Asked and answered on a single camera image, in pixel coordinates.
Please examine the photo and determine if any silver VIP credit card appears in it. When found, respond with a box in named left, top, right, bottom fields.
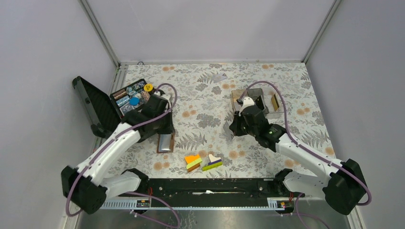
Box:
left=223, top=121, right=234, bottom=141

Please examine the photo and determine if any brown leather card holder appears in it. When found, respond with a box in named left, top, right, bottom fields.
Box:
left=157, top=133, right=175, bottom=153

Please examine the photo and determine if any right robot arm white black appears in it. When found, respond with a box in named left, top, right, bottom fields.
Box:
left=229, top=105, right=371, bottom=215

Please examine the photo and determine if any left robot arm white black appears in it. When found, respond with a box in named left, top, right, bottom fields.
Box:
left=61, top=92, right=177, bottom=216

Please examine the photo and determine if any gold card stack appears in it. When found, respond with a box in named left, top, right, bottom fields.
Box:
left=271, top=94, right=280, bottom=112

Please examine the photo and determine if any white purple green card stack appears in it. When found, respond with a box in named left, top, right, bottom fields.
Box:
left=202, top=154, right=223, bottom=171

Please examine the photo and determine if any silver card on mat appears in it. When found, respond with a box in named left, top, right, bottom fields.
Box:
left=212, top=73, right=227, bottom=83

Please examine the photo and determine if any orange green brown card stack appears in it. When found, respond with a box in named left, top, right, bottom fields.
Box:
left=184, top=155, right=202, bottom=173

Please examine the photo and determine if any blue poker chip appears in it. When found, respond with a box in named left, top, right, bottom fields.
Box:
left=129, top=97, right=139, bottom=106

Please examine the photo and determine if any yellow poker chip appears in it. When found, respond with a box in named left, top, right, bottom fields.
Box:
left=143, top=83, right=154, bottom=93

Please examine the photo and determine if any black poker chip case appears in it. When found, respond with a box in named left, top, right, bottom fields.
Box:
left=72, top=76, right=168, bottom=141

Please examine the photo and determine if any floral patterned table mat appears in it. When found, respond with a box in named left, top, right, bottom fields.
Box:
left=107, top=63, right=335, bottom=178

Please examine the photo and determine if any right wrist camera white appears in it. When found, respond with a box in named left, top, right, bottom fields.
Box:
left=237, top=96, right=255, bottom=116

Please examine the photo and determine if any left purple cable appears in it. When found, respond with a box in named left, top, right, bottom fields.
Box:
left=65, top=83, right=182, bottom=229

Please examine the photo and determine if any purple cable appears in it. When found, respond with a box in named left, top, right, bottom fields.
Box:
left=237, top=80, right=373, bottom=229
left=65, top=83, right=182, bottom=229

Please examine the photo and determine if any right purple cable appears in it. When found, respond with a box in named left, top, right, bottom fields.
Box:
left=237, top=80, right=373, bottom=229

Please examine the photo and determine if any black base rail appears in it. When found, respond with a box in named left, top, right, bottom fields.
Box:
left=118, top=177, right=306, bottom=208

